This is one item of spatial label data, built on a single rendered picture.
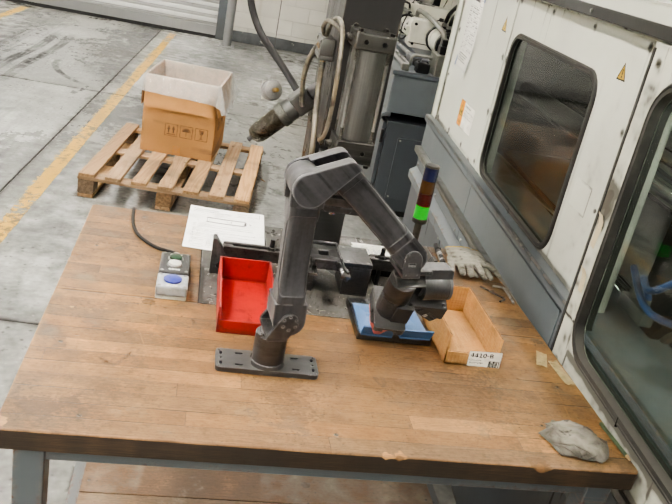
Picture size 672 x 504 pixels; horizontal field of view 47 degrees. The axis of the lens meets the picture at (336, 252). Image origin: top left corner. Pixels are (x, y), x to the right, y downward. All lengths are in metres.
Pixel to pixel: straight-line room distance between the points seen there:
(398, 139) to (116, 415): 3.78
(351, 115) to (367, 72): 0.10
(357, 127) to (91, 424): 0.84
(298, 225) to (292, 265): 0.08
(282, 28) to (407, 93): 6.25
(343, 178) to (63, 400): 0.60
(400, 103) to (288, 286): 3.54
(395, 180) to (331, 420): 3.68
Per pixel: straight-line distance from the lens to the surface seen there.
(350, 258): 1.85
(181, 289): 1.70
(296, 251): 1.38
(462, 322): 1.86
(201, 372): 1.47
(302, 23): 10.98
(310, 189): 1.32
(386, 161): 4.96
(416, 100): 4.88
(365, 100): 1.71
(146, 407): 1.37
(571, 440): 1.53
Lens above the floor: 1.70
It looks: 23 degrees down
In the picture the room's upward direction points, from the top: 12 degrees clockwise
